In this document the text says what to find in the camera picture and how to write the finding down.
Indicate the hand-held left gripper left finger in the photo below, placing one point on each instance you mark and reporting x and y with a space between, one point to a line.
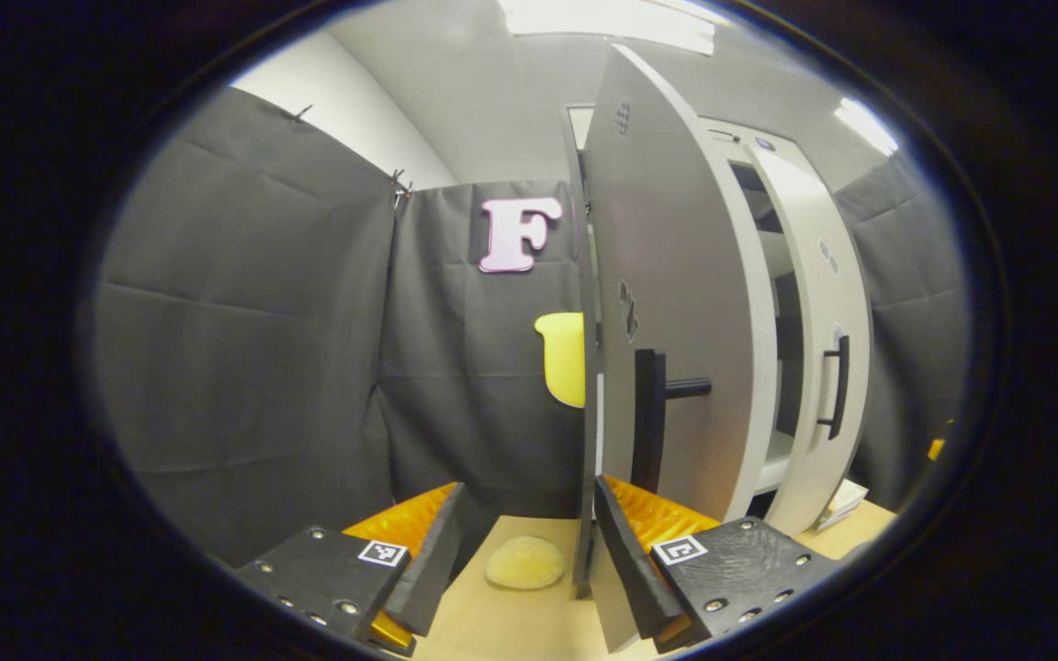
433 560

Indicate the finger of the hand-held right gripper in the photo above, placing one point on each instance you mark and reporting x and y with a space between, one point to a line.
936 449

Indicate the black backdrop cloth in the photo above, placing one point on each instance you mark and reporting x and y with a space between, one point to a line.
244 367

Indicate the beige round pad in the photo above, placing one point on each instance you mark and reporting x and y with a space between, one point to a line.
524 562

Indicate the grey white cabinet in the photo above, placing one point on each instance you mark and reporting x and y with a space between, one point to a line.
786 367

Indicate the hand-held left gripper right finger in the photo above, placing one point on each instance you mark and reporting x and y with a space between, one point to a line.
630 569

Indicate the small ceiling light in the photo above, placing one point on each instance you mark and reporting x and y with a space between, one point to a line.
867 124

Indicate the white cabinet door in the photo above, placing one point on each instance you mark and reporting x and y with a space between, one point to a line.
823 303
676 275

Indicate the large ceiling light panel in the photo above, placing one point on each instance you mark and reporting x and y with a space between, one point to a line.
612 23

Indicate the white paperback book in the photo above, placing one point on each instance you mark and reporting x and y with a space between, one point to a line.
841 503

